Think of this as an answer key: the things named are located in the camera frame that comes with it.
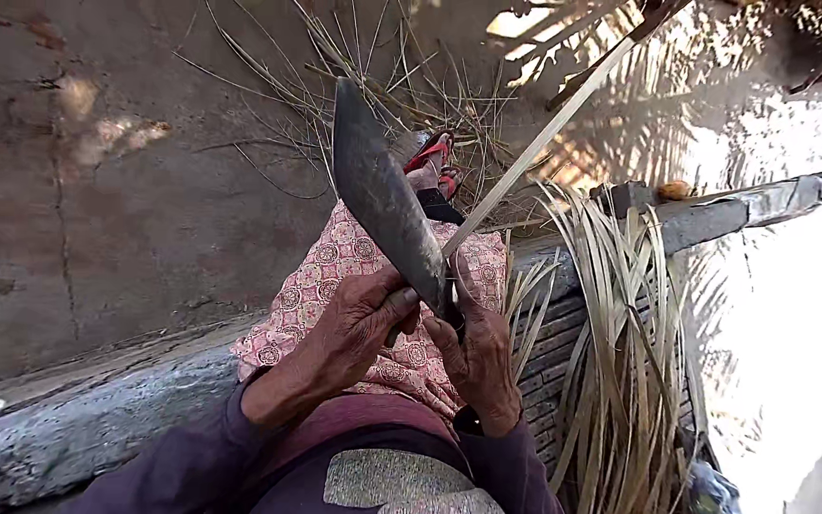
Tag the person's right index finger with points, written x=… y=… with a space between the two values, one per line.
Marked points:
x=464 y=282

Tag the orange-brown round husk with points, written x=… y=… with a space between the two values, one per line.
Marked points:
x=675 y=190

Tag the pile of thin dry twigs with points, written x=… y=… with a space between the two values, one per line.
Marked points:
x=297 y=100

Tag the dark brown stick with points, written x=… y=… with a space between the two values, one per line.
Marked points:
x=657 y=20

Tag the dark slatted bench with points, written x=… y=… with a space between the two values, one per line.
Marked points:
x=550 y=371

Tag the person's right thumb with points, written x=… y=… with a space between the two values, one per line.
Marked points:
x=445 y=344

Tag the person's left hand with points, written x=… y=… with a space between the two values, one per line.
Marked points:
x=336 y=342

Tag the bundle of dried leaf strips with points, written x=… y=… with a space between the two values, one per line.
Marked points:
x=614 y=357

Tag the person's body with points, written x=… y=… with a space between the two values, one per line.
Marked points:
x=361 y=428

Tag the person's left fingers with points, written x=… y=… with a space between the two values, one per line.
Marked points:
x=379 y=281

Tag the grey wooden beam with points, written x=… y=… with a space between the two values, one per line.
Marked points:
x=711 y=223

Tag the clear plastic bag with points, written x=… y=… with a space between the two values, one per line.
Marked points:
x=712 y=489

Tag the person's right forearm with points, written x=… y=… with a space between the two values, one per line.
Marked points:
x=514 y=467

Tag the grey weathered log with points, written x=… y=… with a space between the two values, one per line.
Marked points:
x=133 y=410

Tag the person's legs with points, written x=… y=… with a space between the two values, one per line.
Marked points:
x=311 y=285

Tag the dark metal knife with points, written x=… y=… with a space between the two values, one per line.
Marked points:
x=386 y=193

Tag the long pale leaf strip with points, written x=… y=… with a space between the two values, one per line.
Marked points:
x=539 y=141

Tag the person's left thumb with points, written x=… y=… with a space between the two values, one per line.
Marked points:
x=394 y=305

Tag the person's right hand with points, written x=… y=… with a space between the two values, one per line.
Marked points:
x=486 y=357

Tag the person's left forearm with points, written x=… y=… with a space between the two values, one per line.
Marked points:
x=190 y=450

